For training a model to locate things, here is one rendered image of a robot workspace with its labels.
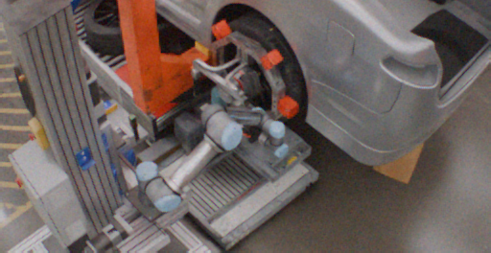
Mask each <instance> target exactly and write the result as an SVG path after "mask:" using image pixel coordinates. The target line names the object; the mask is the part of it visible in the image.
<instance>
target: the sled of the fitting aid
mask: <svg viewBox="0 0 491 253"><path fill-rule="evenodd" d="M311 149H312V148H311V147H310V146H309V145H307V144H306V143H305V142H304V141H303V145H301V146H300V147H299V148H298V149H296V150H295V151H293V152H292V153H291V154H289V155H288V156H287V157H285V158H284V159H283V160H281V161H280V162H279V163H278V164H276V165H275V166H274V167H272V168H271V167H270V166H268V165H267V164H265V163H264V162H263V161H261V160H260V159H259V158H258V157H257V156H255V155H254V154H253V153H252V152H251V151H249V150H248V149H247V148H246V147H244V146H243V145H242V144H241V143H239V144H238V146H237V147H236V148H234V149H233V150H234V151H235V152H236V153H237V154H238V155H240V156H241V157H242V158H243V159H244V160H245V161H246V162H247V163H248V164H249V165H250V166H252V167H253V168H254V169H255V170H256V171H257V172H259V173H260V174H261V175H262V176H264V177H265V178H266V179H267V180H268V181H269V182H271V183H273V182H275V181H277V180H278V179H279V178H281V177H282V176H283V175H284V174H286V173H287V172H289V171H290V170H291V169H292V168H294V167H295V166H296V165H298V164H299V163H300V162H301V161H303V160H304V159H305V158H307V157H308V156H309V155H310V154H311Z"/></svg>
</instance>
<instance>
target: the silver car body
mask: <svg viewBox="0 0 491 253"><path fill-rule="evenodd" d="M228 2H242V3H246V4H248V5H250V6H252V7H253V8H255V9H258V10H260V11H261V12H263V13H264V14H265V15H266V16H267V17H268V18H269V19H270V20H271V21H272V22H273V23H274V24H275V25H276V26H277V27H278V29H279V30H280V31H281V32H282V33H283V34H284V36H285V37H286V39H287V40H288V41H289V42H290V44H291V46H292V47H293V49H294V51H295V53H296V55H297V57H298V59H299V61H300V64H301V66H302V69H303V72H304V76H305V79H306V82H307V87H308V95H309V112H308V117H307V120H306V122H307V123H308V124H309V125H311V126H312V127H314V128H315V129H316V130H318V131H319V132H320V133H322V134H323V135H324V136H326V137H327V138H328V139H330V140H331V141H332V142H333V143H334V144H335V145H337V146H338V147H340V148H341V149H342V150H344V151H345V152H346V153H347V154H348V155H350V156H351V157H352V158H353V157H354V158H355V159H356V160H357V161H359V162H361V163H363V164H365V165H367V166H378V165H383V164H387V163H390V162H393V161H395V160H398V159H400V158H401V157H403V156H405V155H406V154H408V153H410V152H411V151H413V150H414V149H416V148H417V147H419V145H421V144H422V143H423V142H424V141H426V140H427V138H429V137H430V135H432V134H433V133H434V132H435V131H436V130H437V129H438V128H439V127H440V126H441V125H442V124H443V123H444V122H445V120H448V118H449V117H450V116H451V114H452V113H453V112H454V111H456V109H457V107H458V106H459V105H460V104H462V102H463V101H464V99H465V98H466V97H468V95H469V94H470V92H471V91H472V90H473V89H474V88H475V87H476V85H478V83H479V81H480V80H481V79H482V77H483V76H485V74H486V73H487V72H488V71H489V69H490V67H491V0H155V1H154V4H155V9H156V11H157V13H158V14H159V15H160V14H161V15H162V16H163V17H164V18H166V20H167V21H170V22H171V23H173V24H174V25H175V26H177V28H178V29H180V30H181V31H183V32H184V33H186V34H187V35H189V36H190V37H191V38H193V39H194V40H197V41H198V42H199V43H201V44H202V45H203V46H204V47H205V48H206V49H208V50H209V51H210V52H211V48H210V47H211V41H210V28H211V23H212V19H213V16H214V14H215V12H216V11H217V10H218V8H219V7H220V6H222V5H223V4H225V3H228Z"/></svg>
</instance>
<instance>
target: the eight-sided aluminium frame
mask: <svg viewBox="0 0 491 253"><path fill-rule="evenodd" d="M230 42H232V43H233V44H235V45H236V46H238V47H240V48H241V49H242V50H243V51H245V52H247V53H248V54H249V55H250V56H252V57H253V58H254V59H255V60H256V62H257V63H258V65H259V67H260V69H261V71H262V72H263V74H265V76H266V78H267V80H268V82H269V84H270V86H271V88H272V110H271V111H266V113H267V114H268V115H269V116H270V117H271V118H272V119H273V120H277V119H278V118H280V117H281V116H283V114H281V113H280V112H279V111H277V104H278V102H279V101H281V100H282V99H284V98H285V90H286V85H285V83H284V81H283V80H282V79H281V77H280V75H279V73H278V71H277V70H276V68H275V66H274V67H272V68H271V69H269V70H268V71H267V69H265V68H264V66H263V65H262V63H261V62H260V59H261V58H262V57H264V56H265V55H266V54H267V52H266V50H264V49H263V48H262V47H260V46H259V45H257V44H256V43H254V42H253V41H251V40H250V39H248V38H247V37H246V36H244V35H243V34H241V33H239V32H238V31H236V32H234V33H232V34H229V35H228V36H226V37H224V38H222V39H220V40H217V41H215V42H214V43H212V47H211V50H212V65H213V67H218V66H221V65H223V63H224V45H226V44H228V43H230ZM214 73H215V74H216V75H218V76H219V77H220V78H225V77H226V76H228V73H227V71H225V70H224V69H223V70H221V71H218V72H214ZM253 108H255V107H254V106H253V105H252V104H249V105H248V106H247V107H245V108H244V109H248V110H252V109H253Z"/></svg>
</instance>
